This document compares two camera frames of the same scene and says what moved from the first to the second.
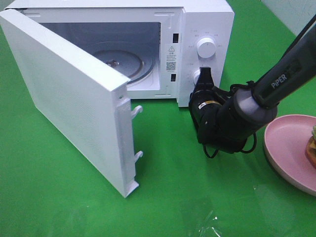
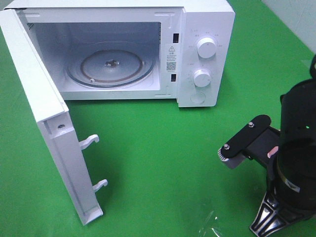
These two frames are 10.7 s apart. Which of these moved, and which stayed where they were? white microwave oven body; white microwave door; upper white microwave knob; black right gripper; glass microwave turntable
Moved: black right gripper; white microwave door
Stayed: white microwave oven body; glass microwave turntable; upper white microwave knob
